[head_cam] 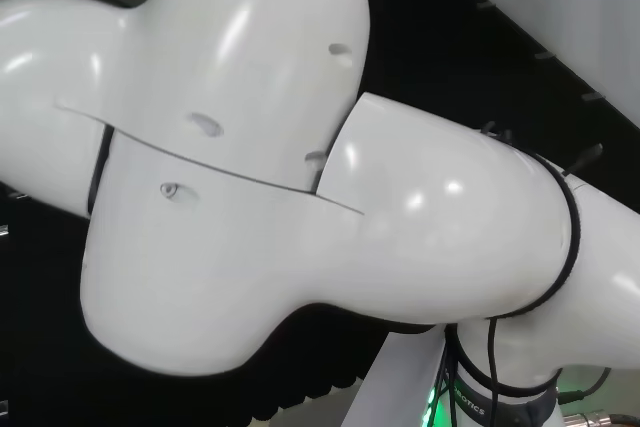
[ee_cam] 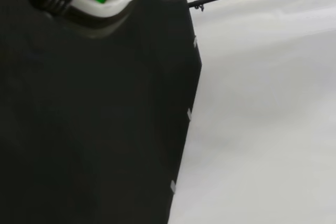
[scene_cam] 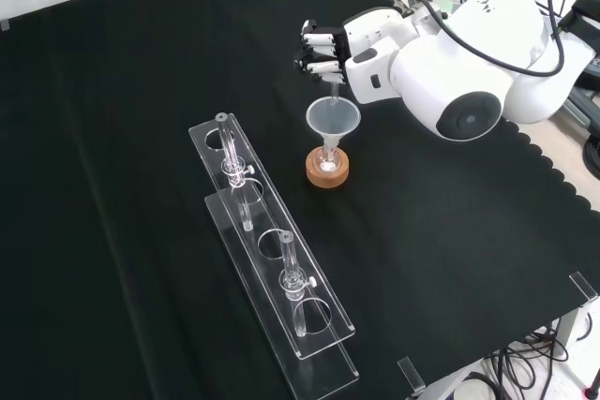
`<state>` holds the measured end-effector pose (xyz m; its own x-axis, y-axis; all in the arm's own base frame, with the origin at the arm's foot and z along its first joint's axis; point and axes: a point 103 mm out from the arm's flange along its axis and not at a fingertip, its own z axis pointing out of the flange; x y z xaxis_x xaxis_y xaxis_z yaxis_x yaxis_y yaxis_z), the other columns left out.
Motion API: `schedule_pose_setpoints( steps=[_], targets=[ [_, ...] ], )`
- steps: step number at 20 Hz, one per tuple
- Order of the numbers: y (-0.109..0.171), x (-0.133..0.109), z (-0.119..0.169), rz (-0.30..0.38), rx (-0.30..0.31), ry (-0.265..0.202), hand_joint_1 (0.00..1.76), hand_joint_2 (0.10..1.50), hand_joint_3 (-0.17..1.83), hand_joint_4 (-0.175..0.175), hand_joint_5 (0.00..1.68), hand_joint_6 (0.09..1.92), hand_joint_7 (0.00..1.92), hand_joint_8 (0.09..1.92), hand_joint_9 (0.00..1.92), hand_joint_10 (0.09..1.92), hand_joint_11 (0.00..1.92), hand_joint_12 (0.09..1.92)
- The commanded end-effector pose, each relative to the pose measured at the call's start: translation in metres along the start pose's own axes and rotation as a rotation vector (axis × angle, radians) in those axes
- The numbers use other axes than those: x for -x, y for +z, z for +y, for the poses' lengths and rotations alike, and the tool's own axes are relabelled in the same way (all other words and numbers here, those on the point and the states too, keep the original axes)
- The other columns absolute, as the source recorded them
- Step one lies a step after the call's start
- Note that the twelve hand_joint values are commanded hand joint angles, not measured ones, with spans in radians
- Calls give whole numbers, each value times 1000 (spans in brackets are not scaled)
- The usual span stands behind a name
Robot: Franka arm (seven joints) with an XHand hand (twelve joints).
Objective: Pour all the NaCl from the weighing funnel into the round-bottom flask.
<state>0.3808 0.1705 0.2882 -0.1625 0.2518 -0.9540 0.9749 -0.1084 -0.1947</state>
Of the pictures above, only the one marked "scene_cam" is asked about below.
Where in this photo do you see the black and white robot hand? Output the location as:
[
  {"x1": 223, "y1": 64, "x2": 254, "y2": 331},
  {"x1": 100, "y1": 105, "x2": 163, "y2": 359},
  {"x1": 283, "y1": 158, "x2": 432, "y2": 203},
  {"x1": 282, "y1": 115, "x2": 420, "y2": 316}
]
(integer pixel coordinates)
[{"x1": 293, "y1": 6, "x2": 419, "y2": 106}]

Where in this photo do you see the clear plastic funnel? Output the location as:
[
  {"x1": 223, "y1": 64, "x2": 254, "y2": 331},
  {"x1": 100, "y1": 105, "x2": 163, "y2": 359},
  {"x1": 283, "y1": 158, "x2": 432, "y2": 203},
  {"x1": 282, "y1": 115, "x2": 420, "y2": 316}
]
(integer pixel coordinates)
[{"x1": 305, "y1": 96, "x2": 363, "y2": 154}]

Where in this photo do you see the small glass round-bottom flask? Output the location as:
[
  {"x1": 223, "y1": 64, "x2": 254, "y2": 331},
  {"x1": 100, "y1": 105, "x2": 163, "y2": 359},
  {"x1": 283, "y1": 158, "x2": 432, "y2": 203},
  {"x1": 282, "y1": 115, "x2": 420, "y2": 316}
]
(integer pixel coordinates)
[{"x1": 314, "y1": 144, "x2": 342, "y2": 175}]

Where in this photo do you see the clear acrylic funnel stand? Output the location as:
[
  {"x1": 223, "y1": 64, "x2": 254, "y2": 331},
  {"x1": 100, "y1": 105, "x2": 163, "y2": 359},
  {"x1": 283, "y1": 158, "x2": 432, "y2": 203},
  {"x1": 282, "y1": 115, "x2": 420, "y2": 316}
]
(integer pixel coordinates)
[{"x1": 187, "y1": 111, "x2": 362, "y2": 400}]

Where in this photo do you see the black bench cloth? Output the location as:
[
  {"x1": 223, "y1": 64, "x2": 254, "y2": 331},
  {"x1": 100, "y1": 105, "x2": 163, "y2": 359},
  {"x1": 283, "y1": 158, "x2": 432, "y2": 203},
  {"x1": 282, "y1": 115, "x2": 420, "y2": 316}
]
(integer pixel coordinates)
[{"x1": 0, "y1": 0, "x2": 600, "y2": 400}]

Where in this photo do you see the clear acrylic cloth clamp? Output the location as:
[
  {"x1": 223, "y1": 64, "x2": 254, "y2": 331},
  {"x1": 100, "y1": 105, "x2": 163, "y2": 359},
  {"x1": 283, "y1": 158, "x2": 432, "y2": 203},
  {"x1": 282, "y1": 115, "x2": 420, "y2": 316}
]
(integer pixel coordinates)
[
  {"x1": 568, "y1": 272, "x2": 600, "y2": 309},
  {"x1": 397, "y1": 356, "x2": 428, "y2": 394}
]

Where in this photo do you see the brown cork ring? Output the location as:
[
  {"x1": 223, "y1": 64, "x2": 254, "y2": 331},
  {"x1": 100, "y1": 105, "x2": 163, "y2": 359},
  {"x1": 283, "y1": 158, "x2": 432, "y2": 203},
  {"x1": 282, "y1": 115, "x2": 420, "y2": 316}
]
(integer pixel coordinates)
[{"x1": 305, "y1": 146, "x2": 351, "y2": 190}]

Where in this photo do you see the black cable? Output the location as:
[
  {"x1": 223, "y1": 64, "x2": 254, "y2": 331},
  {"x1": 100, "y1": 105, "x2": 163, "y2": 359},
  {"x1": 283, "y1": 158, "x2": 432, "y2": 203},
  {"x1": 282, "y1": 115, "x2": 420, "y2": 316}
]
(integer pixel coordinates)
[{"x1": 419, "y1": 0, "x2": 566, "y2": 79}]

